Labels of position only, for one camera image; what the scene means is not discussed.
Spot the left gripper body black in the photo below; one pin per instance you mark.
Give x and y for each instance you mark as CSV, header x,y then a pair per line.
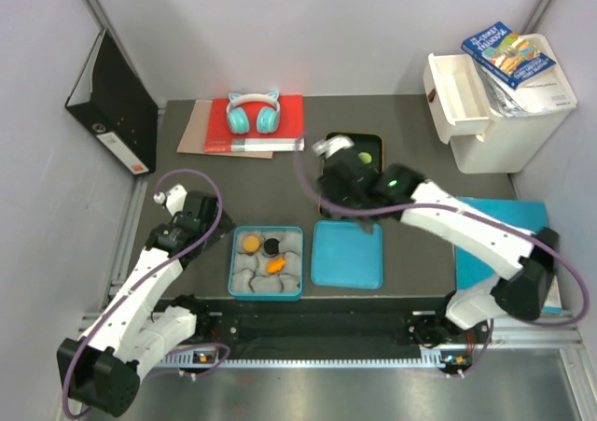
x,y
228,227

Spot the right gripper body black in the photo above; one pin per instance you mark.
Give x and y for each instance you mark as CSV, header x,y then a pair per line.
x,y
333,193

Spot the orange round cookie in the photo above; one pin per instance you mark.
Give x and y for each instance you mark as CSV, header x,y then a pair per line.
x,y
251,244

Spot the black round cookie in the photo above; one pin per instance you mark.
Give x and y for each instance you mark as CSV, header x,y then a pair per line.
x,y
271,247

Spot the orange fish cookie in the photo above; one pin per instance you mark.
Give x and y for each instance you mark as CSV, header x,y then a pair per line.
x,y
276,265

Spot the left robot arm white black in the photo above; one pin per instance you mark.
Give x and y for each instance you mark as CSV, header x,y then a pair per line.
x,y
105,366

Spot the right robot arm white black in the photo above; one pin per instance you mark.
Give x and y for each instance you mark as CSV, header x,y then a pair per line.
x,y
523,268

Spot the green round cookie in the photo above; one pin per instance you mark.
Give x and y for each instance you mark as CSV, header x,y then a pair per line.
x,y
365,157

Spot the teal tin lid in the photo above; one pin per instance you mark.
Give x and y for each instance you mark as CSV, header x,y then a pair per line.
x,y
345,256

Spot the black cookie tray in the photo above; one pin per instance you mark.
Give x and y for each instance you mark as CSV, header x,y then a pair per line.
x,y
369,141

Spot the red book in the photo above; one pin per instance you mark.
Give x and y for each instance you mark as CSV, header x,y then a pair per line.
x,y
220,139

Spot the brown cardboard folder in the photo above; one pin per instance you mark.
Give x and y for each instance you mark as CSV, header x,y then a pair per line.
x,y
193,138

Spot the teal cookie tin box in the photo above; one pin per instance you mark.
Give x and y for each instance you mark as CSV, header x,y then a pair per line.
x,y
248,279

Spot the teal cat ear headphones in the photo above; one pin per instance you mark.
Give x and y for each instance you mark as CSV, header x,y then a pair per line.
x,y
260,111

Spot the white drawer unit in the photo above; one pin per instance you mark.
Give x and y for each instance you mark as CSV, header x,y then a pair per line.
x,y
482,140

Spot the blue folder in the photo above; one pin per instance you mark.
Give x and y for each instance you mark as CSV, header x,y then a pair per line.
x,y
528,215

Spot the blue paperback book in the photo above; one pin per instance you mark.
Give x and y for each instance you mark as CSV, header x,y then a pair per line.
x,y
511,58

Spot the white booklet stack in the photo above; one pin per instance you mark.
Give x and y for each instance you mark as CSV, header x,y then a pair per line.
x,y
541,95

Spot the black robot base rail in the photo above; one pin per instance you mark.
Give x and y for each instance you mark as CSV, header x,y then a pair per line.
x,y
314,328

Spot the black ring binder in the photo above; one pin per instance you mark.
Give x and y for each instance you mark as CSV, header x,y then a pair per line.
x,y
113,105

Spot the grey cable duct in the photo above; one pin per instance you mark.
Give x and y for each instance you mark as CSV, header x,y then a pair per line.
x,y
424,359

